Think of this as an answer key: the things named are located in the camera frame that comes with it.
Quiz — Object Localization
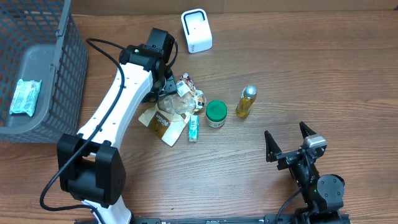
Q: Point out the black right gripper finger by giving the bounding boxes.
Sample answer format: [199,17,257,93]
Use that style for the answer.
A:
[264,131,282,162]
[299,121,316,139]

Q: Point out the brown Panfree bread bag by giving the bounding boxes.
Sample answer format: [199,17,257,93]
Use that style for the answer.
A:
[139,73,206,146]

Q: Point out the small Kleenex tissue pack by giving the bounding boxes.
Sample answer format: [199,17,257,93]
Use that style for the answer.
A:
[188,115,199,142]

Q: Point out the green lid Knorr jar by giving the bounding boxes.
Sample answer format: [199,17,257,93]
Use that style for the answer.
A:
[206,100,228,128]

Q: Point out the teal wet wipes pack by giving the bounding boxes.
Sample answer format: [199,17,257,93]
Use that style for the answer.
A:
[9,79,42,117]

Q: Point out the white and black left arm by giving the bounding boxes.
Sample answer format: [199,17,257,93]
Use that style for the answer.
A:
[40,28,178,223]

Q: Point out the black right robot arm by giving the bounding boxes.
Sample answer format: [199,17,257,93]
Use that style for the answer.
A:
[264,121,351,224]

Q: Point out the white barcode scanner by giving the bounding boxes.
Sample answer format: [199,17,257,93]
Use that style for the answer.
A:
[181,8,213,54]

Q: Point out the yellow dish soap bottle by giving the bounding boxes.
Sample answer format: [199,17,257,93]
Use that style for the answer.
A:
[236,85,257,118]

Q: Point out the grey plastic mesh basket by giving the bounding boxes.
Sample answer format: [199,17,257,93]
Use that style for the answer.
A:
[1,1,88,143]

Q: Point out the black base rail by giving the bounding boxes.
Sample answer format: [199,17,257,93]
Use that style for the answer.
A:
[74,215,351,224]

